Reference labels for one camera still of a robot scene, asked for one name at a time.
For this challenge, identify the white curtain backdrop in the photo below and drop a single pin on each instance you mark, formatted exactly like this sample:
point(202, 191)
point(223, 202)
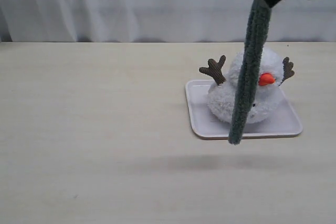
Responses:
point(124, 20)

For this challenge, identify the white plastic tray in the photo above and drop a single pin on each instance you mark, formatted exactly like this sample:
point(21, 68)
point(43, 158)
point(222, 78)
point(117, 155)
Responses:
point(283, 123)

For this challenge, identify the white plush snowman toy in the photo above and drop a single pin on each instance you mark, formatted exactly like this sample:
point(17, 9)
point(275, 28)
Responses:
point(220, 100)

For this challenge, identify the teal fluffy scarf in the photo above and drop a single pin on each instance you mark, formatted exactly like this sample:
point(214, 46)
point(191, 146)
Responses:
point(256, 36)

